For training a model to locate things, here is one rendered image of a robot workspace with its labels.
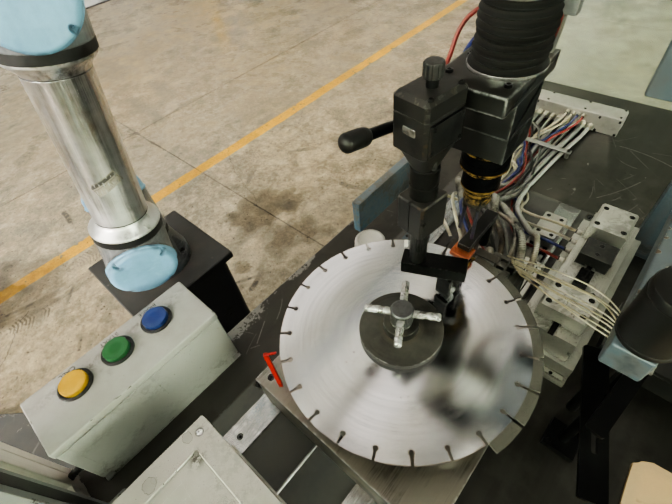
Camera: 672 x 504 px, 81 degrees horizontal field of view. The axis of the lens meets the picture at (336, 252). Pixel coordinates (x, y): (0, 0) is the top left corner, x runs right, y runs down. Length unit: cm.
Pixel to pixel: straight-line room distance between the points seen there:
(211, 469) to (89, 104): 49
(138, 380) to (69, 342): 143
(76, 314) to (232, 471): 169
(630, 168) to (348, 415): 97
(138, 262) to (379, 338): 43
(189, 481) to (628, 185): 109
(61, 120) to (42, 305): 175
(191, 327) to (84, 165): 28
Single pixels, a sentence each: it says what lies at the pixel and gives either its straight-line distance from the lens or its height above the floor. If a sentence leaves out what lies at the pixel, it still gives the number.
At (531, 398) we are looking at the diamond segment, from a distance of 54.
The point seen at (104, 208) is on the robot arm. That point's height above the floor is 105.
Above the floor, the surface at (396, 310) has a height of 100.
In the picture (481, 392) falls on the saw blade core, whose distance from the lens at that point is 53.
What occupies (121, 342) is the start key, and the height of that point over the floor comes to 91.
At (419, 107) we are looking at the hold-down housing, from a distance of 37.
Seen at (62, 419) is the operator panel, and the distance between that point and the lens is 71.
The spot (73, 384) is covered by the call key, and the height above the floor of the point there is 91.
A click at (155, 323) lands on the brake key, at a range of 70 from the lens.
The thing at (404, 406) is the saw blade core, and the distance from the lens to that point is 51.
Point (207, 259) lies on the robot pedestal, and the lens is 98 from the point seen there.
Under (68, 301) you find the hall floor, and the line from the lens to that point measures 226.
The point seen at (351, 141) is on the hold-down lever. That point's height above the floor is 122.
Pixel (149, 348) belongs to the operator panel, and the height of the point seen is 90.
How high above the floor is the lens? 143
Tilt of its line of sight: 49 degrees down
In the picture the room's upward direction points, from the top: 9 degrees counter-clockwise
